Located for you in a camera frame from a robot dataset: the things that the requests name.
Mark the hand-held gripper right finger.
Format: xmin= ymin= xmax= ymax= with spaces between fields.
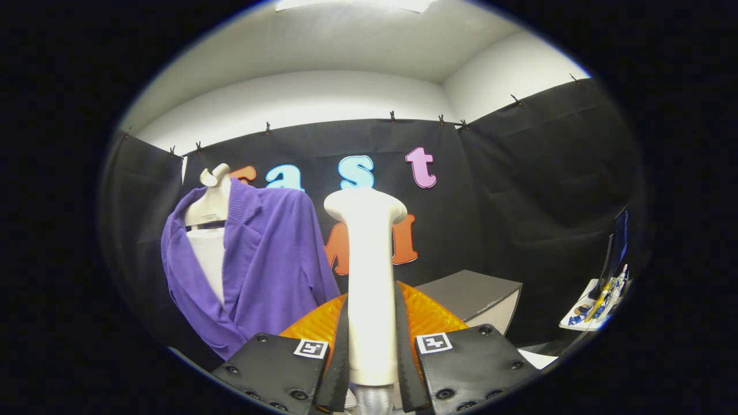
xmin=395 ymin=281 xmax=540 ymax=414

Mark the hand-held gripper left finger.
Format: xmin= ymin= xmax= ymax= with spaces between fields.
xmin=210 ymin=293 xmax=351 ymax=414

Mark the grey ribbed steamer hose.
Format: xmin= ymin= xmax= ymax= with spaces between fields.
xmin=353 ymin=383 xmax=396 ymax=415

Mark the white garment steamer head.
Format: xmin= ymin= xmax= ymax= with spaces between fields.
xmin=323 ymin=187 xmax=408 ymax=387

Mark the purple corduroy jacket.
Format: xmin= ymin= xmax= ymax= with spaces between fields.
xmin=160 ymin=178 xmax=342 ymax=361

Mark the grey drawer cabinet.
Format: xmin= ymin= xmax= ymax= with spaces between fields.
xmin=415 ymin=269 xmax=524 ymax=336

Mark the white paper sheet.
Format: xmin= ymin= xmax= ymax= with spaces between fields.
xmin=517 ymin=349 xmax=559 ymax=370

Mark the white cluttered side table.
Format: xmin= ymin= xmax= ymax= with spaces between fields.
xmin=558 ymin=264 xmax=632 ymax=332

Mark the black backdrop cloth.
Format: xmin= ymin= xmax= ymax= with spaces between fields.
xmin=101 ymin=78 xmax=646 ymax=369

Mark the cream plastic hanger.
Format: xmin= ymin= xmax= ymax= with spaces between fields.
xmin=183 ymin=163 xmax=232 ymax=227

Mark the row of black clips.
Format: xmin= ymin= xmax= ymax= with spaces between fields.
xmin=124 ymin=74 xmax=580 ymax=157

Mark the large ceiling light panel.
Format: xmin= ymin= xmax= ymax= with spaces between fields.
xmin=276 ymin=0 xmax=438 ymax=13

